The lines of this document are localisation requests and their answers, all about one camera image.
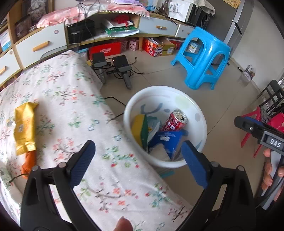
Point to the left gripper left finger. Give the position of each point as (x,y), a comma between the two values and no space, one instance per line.
(79,163)

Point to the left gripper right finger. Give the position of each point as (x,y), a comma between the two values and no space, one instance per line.
(197,163)

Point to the blue almond milk carton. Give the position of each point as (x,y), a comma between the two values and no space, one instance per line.
(164,144)

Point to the orange peel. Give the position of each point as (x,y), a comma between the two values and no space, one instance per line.
(29,162)

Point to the red drink can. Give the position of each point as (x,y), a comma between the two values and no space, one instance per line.
(176,121)

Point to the yellow green sponge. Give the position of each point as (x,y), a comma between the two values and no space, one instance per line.
(139,130)

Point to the right hand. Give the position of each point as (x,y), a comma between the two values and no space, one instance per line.
(267,178)

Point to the left hand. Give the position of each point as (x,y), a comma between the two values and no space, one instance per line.
(123,225)

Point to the floral tablecloth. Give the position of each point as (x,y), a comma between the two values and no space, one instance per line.
(70,111)

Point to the white plastic basin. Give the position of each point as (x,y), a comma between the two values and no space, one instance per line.
(158,120)

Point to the yellow snack wrapper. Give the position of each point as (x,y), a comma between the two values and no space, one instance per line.
(24,131)

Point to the blue plastic stool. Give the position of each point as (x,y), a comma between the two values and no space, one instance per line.
(208,64)

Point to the black speaker left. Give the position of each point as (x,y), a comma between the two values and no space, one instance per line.
(99,62)

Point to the black speaker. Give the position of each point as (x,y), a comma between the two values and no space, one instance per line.
(99,62)
(121,65)

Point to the black speaker right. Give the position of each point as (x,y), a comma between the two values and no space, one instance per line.
(121,65)

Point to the red flat box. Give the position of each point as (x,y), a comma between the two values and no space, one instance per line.
(108,49)

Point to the red snack carton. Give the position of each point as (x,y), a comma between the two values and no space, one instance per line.
(158,46)

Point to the wooden cabinet with drawers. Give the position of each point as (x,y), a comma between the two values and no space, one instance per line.
(36,46)

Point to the long low tv cabinet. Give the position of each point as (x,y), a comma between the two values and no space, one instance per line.
(140,26)

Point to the pink cloth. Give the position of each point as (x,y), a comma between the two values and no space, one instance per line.
(81,11)

